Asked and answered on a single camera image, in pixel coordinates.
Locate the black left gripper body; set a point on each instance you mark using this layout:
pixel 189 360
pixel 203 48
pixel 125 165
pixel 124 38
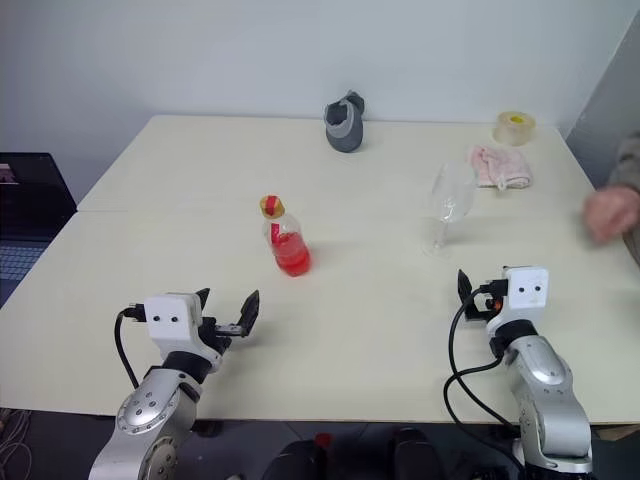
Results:
pixel 220 332

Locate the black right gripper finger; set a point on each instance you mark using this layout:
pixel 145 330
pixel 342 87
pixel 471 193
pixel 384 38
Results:
pixel 465 287

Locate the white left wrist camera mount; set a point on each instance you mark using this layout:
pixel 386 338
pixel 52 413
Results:
pixel 167 320

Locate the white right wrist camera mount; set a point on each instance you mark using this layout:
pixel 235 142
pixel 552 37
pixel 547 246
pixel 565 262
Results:
pixel 525 295

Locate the bystander sleeved forearm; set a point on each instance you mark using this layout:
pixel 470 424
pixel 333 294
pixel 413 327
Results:
pixel 627 167

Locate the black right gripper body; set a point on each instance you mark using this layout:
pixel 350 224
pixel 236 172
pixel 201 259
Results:
pixel 482 307

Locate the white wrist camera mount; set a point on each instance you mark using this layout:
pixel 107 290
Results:
pixel 167 320
pixel 525 295

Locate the bystander bare hand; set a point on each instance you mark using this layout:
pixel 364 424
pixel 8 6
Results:
pixel 612 212

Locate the pink crumpled cloth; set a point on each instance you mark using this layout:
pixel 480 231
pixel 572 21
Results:
pixel 502 167

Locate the clear wine glass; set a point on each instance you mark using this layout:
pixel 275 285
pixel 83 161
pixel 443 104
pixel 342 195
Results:
pixel 452 195

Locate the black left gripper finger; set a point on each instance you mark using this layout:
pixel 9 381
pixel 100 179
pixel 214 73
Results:
pixel 250 312
pixel 204 299

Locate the translucent tape roll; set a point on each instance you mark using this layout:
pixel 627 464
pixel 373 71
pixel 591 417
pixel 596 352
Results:
pixel 515 129

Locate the bottle with red liquid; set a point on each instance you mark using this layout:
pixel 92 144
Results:
pixel 292 255

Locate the dark grey cloth bundle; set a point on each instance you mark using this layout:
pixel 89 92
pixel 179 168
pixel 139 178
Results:
pixel 345 132

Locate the black laptop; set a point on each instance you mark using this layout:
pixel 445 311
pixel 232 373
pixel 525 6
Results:
pixel 35 200

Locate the dark rounded shape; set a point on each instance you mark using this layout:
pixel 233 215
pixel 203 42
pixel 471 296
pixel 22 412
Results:
pixel 415 452
pixel 295 462

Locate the small red object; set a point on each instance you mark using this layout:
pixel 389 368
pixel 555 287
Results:
pixel 323 441

